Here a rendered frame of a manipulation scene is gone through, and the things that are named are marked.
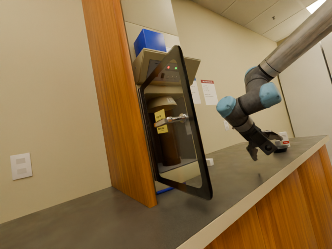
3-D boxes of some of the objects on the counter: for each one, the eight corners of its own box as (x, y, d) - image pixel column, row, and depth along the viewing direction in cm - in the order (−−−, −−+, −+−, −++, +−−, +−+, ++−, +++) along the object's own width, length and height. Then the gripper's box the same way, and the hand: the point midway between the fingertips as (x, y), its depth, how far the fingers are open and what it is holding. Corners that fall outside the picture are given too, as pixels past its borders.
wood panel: (111, 186, 90) (77, -25, 102) (116, 184, 92) (82, -23, 104) (149, 208, 50) (86, -143, 62) (157, 204, 52) (94, -137, 64)
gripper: (256, 103, 65) (275, 128, 73) (220, 135, 70) (243, 155, 78) (271, 111, 57) (291, 138, 65) (230, 146, 62) (254, 167, 70)
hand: (269, 151), depth 69 cm, fingers open, 14 cm apart
